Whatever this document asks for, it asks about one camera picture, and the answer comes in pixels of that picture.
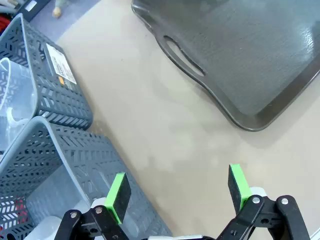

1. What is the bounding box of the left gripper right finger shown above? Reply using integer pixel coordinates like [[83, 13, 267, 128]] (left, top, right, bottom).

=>
[[216, 163, 311, 240]]

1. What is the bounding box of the clear plastic measuring beaker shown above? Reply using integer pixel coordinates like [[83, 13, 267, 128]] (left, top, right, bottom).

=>
[[0, 57, 35, 121]]

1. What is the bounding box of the dark storage box with label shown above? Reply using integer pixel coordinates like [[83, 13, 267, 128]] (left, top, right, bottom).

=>
[[17, 0, 52, 23]]

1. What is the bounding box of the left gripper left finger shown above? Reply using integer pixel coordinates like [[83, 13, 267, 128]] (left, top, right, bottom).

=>
[[55, 172, 132, 240]]

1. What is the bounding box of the dark brown serving tray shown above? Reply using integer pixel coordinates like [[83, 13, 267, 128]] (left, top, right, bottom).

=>
[[131, 0, 320, 133]]

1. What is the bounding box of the grey basket with label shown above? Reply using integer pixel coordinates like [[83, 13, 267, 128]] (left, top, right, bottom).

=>
[[0, 12, 94, 131]]

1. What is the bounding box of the grey basket without label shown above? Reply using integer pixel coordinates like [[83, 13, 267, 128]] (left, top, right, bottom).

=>
[[0, 116, 173, 240]]

